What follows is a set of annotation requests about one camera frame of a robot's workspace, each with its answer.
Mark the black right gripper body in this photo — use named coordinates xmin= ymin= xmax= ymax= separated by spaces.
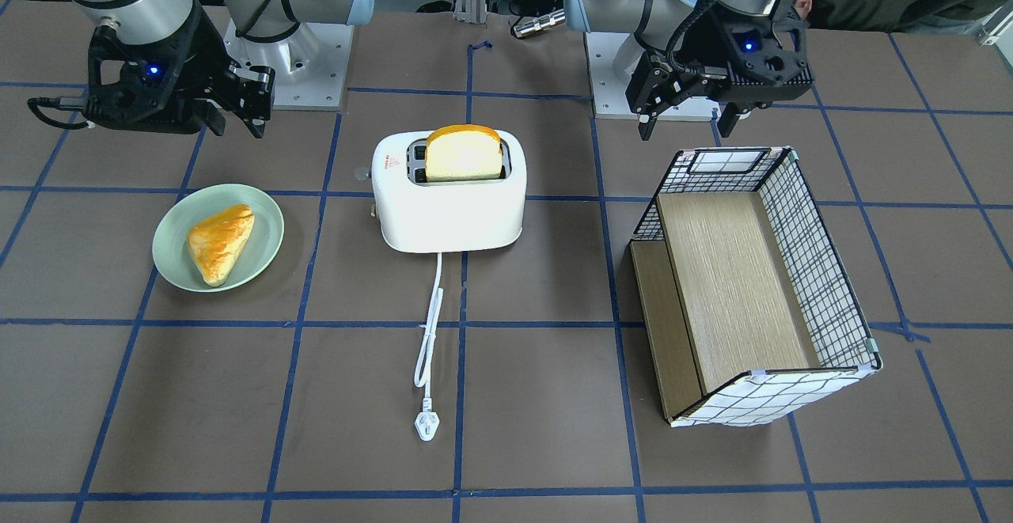
xmin=82 ymin=9 xmax=274 ymax=135

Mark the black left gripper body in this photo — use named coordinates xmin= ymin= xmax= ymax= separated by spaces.
xmin=625 ymin=0 xmax=814 ymax=116

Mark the white toaster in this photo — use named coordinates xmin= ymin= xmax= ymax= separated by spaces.
xmin=370 ymin=130 xmax=527 ymax=255

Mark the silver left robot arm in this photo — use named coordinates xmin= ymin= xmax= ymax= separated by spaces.
xmin=564 ymin=0 xmax=814 ymax=140

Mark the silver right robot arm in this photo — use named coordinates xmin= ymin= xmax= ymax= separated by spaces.
xmin=28 ymin=0 xmax=375 ymax=138

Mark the triangular golden pastry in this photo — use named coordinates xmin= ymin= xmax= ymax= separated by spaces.
xmin=187 ymin=203 xmax=256 ymax=286

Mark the light green plate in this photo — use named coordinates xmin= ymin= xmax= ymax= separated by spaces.
xmin=152 ymin=184 xmax=285 ymax=292

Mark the silver metal cylinder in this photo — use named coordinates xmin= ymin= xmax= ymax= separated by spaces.
xmin=510 ymin=9 xmax=567 ymax=40

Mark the yellow bread slice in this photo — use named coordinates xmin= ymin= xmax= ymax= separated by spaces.
xmin=426 ymin=125 xmax=503 ymax=183

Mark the checkered basket with wooden shelf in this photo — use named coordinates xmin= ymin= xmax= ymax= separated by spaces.
xmin=629 ymin=147 xmax=883 ymax=428

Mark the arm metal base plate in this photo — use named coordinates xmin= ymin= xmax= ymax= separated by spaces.
xmin=585 ymin=32 xmax=720 ymax=122
xmin=224 ymin=21 xmax=356 ymax=111

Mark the white power cord with plug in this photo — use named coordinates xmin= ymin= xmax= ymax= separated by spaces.
xmin=412 ymin=252 xmax=444 ymax=442

